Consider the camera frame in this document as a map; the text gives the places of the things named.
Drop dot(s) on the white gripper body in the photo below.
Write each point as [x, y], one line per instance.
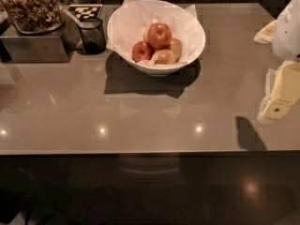
[287, 35]

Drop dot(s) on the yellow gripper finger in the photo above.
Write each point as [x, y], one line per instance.
[265, 35]
[282, 91]

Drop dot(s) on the right yellow-red apple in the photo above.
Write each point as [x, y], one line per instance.
[176, 47]

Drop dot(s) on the yellow-red apple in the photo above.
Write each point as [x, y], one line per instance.
[176, 47]
[164, 57]

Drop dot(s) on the front yellow-red apple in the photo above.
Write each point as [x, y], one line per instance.
[164, 57]

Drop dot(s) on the top red apple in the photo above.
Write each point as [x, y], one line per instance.
[159, 35]

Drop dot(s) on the red apple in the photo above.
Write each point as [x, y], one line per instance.
[142, 51]
[159, 35]

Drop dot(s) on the white ceramic bowl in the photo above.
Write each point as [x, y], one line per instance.
[190, 52]

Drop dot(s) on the left red apple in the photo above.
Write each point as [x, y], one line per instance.
[142, 51]

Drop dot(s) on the white paper bowl liner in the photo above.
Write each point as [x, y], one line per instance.
[134, 19]

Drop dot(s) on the black mesh cup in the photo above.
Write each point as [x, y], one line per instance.
[92, 34]

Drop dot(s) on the black white marker tag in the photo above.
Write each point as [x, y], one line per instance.
[83, 12]

